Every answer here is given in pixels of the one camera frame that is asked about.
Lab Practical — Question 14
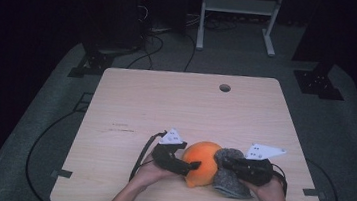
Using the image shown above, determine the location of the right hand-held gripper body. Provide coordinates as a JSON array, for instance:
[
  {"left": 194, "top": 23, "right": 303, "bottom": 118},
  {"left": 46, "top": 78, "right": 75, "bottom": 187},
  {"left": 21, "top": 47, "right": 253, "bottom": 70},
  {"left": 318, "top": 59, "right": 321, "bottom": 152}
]
[{"left": 229, "top": 141, "right": 288, "bottom": 190}]

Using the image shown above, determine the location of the person's left hand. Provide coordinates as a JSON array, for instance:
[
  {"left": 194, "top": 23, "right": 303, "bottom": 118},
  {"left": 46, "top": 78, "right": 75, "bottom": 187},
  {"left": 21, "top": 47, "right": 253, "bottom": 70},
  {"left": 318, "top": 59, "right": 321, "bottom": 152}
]
[{"left": 130, "top": 150, "right": 179, "bottom": 195}]

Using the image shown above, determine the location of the short black floor cable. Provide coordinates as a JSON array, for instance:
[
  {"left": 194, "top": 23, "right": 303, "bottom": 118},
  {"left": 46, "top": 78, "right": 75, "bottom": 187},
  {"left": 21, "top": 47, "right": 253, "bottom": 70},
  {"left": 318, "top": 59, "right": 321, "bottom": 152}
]
[
  {"left": 183, "top": 32, "right": 198, "bottom": 74},
  {"left": 126, "top": 29, "right": 166, "bottom": 73}
]

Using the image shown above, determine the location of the black stand base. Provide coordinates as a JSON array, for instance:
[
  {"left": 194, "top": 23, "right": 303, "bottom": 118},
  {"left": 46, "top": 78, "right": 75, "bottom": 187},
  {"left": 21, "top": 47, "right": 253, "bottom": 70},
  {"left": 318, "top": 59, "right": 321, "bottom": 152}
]
[
  {"left": 66, "top": 40, "right": 117, "bottom": 83},
  {"left": 290, "top": 58, "right": 349, "bottom": 102}
]

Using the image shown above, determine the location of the grey tape strip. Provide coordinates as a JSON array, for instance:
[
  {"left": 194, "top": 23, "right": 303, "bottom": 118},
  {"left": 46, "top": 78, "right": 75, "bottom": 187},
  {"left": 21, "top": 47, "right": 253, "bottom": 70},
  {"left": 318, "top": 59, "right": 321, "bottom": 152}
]
[
  {"left": 301, "top": 187, "right": 328, "bottom": 201},
  {"left": 51, "top": 167, "right": 74, "bottom": 180}
]

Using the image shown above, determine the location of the hand-held gripper black cable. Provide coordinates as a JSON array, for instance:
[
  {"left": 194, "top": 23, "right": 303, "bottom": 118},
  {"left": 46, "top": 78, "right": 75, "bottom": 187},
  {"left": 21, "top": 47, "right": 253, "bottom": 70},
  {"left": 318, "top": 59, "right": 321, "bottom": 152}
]
[
  {"left": 266, "top": 162, "right": 291, "bottom": 196},
  {"left": 128, "top": 127, "right": 168, "bottom": 185}
]

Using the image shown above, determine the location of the orange ball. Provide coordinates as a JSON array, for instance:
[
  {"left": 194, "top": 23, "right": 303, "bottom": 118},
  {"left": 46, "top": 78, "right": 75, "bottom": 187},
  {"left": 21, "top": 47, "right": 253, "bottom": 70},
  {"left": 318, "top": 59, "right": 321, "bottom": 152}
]
[{"left": 177, "top": 138, "right": 225, "bottom": 192}]

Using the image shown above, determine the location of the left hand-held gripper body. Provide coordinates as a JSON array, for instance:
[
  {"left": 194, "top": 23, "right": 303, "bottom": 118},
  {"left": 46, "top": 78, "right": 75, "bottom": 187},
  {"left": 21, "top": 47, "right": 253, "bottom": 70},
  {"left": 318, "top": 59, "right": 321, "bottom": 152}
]
[{"left": 149, "top": 125, "right": 196, "bottom": 177}]

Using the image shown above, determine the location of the grey fluffy cloth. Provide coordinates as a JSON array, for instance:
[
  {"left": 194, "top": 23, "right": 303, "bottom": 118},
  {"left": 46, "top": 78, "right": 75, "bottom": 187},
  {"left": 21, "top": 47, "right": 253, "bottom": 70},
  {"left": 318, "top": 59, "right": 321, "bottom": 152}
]
[{"left": 209, "top": 145, "right": 259, "bottom": 201}]

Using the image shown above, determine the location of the white metal stand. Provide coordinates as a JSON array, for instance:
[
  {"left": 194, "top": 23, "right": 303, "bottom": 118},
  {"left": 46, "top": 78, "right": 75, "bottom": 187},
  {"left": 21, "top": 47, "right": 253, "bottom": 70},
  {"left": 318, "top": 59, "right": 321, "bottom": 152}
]
[{"left": 195, "top": 0, "right": 286, "bottom": 60}]

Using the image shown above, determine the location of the left hand-held gripper black cable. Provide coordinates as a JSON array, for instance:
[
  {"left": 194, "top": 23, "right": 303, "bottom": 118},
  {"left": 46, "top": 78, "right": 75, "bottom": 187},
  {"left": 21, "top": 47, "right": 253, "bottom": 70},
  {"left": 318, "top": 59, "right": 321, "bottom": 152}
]
[{"left": 128, "top": 127, "right": 168, "bottom": 185}]

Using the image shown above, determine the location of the right hand-held gripper black cable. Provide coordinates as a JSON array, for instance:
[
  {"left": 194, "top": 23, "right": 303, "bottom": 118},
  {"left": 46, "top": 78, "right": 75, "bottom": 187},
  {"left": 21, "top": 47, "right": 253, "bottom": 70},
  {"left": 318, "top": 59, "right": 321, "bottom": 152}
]
[{"left": 266, "top": 162, "right": 291, "bottom": 196}]

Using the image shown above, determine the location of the person's right hand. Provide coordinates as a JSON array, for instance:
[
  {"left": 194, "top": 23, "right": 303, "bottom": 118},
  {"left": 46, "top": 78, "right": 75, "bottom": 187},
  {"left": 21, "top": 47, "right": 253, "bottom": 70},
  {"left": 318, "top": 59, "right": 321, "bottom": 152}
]
[{"left": 239, "top": 171, "right": 290, "bottom": 201}]

